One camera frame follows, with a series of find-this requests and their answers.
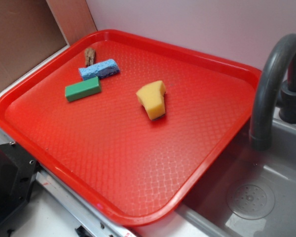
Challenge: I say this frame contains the green rectangular block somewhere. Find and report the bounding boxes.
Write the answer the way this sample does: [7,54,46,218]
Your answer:
[65,77,102,102]

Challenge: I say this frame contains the grey plastic sink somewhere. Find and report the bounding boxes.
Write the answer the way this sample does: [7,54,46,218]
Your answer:
[177,118,296,237]

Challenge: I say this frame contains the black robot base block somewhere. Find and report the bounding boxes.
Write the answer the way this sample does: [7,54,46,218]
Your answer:
[0,143,38,227]

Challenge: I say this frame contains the red plastic tray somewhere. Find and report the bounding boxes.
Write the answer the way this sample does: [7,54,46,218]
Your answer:
[0,30,261,227]

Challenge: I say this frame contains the yellow sponge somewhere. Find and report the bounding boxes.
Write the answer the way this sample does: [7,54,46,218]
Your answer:
[136,80,166,120]

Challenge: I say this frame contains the brown cardboard panel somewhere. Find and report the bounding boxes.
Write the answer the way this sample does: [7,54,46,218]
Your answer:
[0,0,97,94]

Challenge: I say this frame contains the grey curved faucet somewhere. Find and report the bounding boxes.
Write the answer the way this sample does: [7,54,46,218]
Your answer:
[249,34,296,151]

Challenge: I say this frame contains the round sink drain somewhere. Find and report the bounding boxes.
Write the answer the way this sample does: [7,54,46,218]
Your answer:
[226,180,275,220]

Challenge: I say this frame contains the blue sponge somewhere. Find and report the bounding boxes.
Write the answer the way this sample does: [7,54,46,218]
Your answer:
[78,59,120,80]

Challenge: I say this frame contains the brown wood chip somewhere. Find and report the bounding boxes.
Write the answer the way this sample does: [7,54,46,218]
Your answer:
[84,47,96,67]

